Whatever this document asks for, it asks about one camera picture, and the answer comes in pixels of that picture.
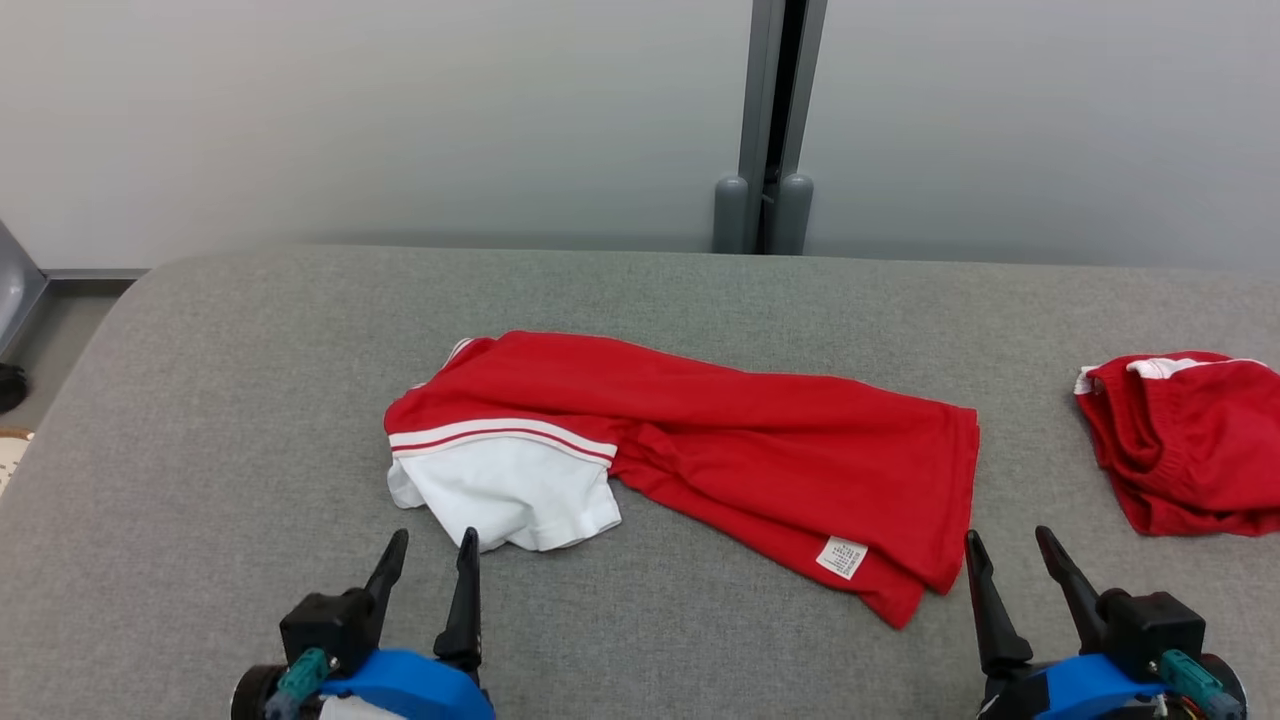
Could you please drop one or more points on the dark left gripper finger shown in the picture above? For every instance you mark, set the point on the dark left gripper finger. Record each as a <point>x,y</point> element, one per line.
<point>385,585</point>
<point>462,600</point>

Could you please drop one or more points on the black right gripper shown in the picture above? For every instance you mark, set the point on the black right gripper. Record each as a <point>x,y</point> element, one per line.
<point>1010,695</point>

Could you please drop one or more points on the red white-striped shorts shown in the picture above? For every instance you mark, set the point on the red white-striped shorts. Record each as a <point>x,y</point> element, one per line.
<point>1190,450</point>

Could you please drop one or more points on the red white basketball jersey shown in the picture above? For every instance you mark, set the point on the red white basketball jersey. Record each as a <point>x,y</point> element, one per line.
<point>720,430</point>

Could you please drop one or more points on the beige perforated floor object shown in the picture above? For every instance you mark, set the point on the beige perforated floor object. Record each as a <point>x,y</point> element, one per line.
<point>12,460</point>

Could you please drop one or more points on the black round floor object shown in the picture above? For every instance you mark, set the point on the black round floor object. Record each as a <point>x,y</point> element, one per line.
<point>12,388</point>

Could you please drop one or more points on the grey metal panel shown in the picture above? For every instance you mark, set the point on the grey metal panel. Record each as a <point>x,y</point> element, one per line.
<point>15,285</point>

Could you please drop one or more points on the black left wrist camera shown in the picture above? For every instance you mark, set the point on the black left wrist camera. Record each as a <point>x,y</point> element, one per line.
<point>325,630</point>

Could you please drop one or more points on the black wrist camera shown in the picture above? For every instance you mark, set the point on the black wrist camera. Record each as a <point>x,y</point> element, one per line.
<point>1155,630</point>
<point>325,630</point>

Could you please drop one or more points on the blue left camera mount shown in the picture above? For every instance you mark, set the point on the blue left camera mount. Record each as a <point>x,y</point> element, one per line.
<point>410,685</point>

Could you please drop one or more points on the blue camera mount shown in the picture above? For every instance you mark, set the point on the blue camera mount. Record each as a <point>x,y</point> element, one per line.
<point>1100,690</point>
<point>410,685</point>

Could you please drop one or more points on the blue right camera mount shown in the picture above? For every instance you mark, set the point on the blue right camera mount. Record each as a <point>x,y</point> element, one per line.
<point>1100,690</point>

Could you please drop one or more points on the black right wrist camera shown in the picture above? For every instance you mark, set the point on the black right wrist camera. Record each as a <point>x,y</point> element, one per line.
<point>1155,630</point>

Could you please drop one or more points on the grey floor rail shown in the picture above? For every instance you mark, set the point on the grey floor rail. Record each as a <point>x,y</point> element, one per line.
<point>95,274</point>

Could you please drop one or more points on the grey cylindrical post bumper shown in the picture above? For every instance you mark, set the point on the grey cylindrical post bumper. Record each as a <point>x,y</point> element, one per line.
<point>731,215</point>
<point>795,215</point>

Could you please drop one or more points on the grey metal partition post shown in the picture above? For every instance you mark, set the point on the grey metal partition post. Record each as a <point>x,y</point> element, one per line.
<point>762,100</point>

